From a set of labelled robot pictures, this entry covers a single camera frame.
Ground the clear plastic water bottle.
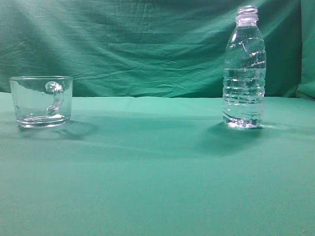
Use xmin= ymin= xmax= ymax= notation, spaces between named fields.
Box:
xmin=222 ymin=5 xmax=267 ymax=129

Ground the green cloth table cover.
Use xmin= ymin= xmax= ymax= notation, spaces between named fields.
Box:
xmin=0 ymin=93 xmax=315 ymax=236

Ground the green cloth backdrop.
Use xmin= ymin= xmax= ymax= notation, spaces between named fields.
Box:
xmin=0 ymin=0 xmax=315 ymax=98

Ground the clear glass mug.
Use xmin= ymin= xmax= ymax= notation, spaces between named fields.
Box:
xmin=9 ymin=76 xmax=73 ymax=128

